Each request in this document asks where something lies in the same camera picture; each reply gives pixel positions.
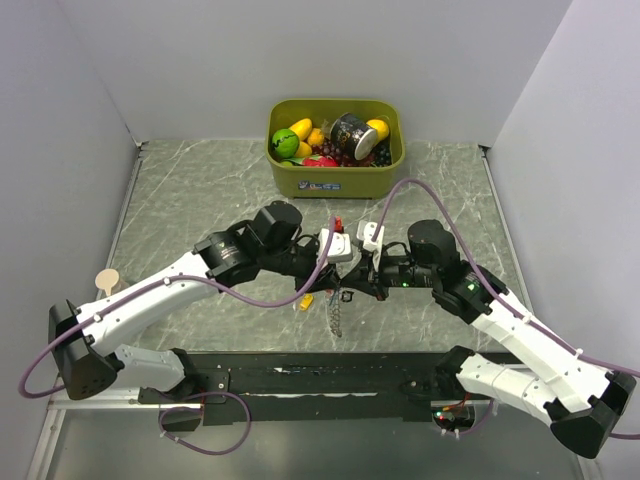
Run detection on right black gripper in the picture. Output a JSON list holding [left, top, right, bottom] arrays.
[[340, 245, 438, 301]]

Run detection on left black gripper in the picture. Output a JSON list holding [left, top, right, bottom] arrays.
[[261, 239, 341, 296]]

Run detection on large metal keyring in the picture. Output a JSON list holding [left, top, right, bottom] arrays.
[[325, 290, 343, 338]]

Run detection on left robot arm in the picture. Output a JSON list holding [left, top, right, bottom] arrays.
[[49, 201, 351, 402]]

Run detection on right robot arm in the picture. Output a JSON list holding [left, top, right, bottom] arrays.
[[343, 220, 637, 459]]

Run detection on yellow tag key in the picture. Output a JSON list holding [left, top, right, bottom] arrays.
[[298, 294, 314, 312]]

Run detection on olive green plastic bin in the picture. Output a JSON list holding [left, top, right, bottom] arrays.
[[265, 98, 406, 199]]

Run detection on red toy dragonfruit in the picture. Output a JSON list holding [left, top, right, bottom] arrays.
[[302, 155, 339, 168]]

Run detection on dark toy grapes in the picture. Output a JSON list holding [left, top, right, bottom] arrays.
[[371, 143, 393, 167]]

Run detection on small yellow toy lemon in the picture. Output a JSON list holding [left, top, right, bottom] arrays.
[[294, 141, 313, 158]]

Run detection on orange toy fruit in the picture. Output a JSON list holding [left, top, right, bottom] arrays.
[[306, 128, 325, 147]]

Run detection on green toy watermelon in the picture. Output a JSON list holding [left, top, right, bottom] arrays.
[[271, 129, 300, 159]]

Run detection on black printed can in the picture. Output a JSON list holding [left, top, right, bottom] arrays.
[[330, 113, 378, 161]]

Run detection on yellow toy lemon right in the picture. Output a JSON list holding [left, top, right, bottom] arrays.
[[366, 118, 390, 143]]

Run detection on yellow toy mango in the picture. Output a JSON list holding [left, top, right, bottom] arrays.
[[289, 118, 313, 141]]

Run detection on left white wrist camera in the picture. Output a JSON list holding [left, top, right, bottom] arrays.
[[319, 228, 354, 265]]

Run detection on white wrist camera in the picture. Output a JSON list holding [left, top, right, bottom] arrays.
[[356, 220, 385, 270], [319, 228, 354, 265]]

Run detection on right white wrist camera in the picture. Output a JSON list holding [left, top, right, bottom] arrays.
[[356, 220, 385, 270]]

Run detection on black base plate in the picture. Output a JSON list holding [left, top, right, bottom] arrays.
[[74, 352, 501, 426]]

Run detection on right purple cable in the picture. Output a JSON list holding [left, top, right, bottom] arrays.
[[377, 178, 640, 441]]

